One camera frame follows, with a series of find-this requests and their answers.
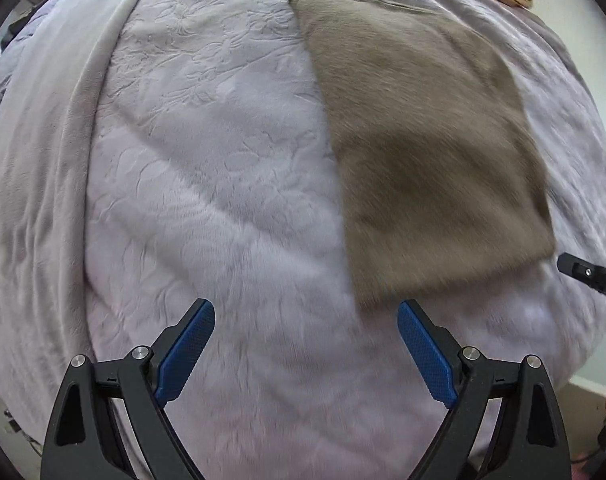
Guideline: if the tan knit garment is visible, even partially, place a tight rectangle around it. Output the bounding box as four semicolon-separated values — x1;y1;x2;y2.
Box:
287;0;557;311

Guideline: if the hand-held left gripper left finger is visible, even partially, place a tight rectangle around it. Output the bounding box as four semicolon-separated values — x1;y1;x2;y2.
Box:
39;298;217;480

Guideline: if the lilac embossed bed blanket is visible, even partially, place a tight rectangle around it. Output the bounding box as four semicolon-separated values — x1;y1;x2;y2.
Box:
0;0;606;480

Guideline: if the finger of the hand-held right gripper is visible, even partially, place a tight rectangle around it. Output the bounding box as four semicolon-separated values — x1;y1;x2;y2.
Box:
557;252;606;306

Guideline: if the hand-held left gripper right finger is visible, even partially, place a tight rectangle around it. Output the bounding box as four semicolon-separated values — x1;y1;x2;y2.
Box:
397;300;572;480

